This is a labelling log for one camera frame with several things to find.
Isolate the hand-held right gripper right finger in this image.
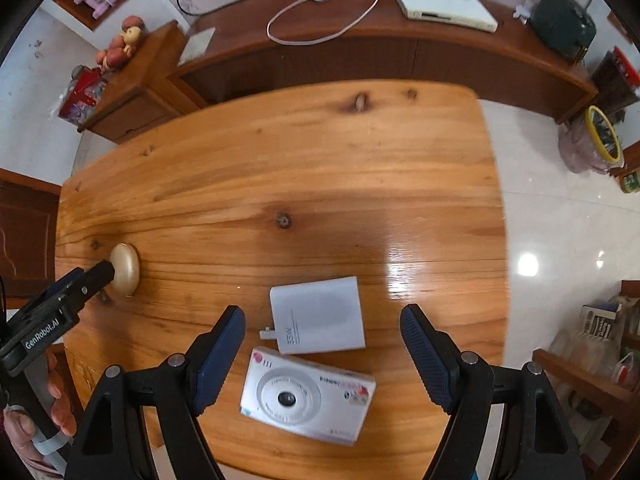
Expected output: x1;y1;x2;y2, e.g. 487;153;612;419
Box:
400;303;586;480

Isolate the white paper sheet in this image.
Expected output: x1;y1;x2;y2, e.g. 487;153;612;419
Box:
179;27;217;66

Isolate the person's left hand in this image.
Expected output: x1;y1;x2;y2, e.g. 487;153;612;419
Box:
0;350;78;473

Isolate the yellow rim trash bin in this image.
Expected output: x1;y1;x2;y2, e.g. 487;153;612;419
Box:
557;105;626;176

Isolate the white compact camera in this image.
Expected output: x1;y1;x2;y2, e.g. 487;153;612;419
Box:
239;346;377;447

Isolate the dark green bag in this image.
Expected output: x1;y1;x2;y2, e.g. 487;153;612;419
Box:
529;0;598;64

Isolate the dark red snack bag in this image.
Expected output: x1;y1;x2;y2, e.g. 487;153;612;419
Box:
592;47;640;111

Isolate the small wooden side cabinet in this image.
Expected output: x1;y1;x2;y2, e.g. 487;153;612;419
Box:
77;20;211;146

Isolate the brown wooden cabinet door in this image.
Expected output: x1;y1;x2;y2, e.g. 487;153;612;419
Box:
0;167;62;301

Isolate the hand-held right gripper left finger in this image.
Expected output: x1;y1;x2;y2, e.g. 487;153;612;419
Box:
65;305;247;480

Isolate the gold oval case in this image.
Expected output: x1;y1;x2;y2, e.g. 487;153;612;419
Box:
109;242;141;299

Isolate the white router box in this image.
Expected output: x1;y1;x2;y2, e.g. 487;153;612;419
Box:
390;0;499;34

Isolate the printed cardboard box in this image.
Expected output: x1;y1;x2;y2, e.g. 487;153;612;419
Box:
580;302;624;341

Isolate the long wooden tv cabinet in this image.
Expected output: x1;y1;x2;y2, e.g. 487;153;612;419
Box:
167;0;601;126

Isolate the white power adapter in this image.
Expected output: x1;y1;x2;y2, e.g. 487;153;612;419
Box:
257;275;367;356

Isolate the plush doll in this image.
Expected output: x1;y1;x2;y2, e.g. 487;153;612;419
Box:
95;15;147;74

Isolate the red white plastic bag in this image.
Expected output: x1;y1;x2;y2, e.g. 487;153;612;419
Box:
612;352;640;387

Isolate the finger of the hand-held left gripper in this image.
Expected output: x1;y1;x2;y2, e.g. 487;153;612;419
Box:
70;259;117;311
10;267;84;322

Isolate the wooden shelf rack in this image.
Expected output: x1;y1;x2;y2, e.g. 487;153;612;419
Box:
532;280;640;480

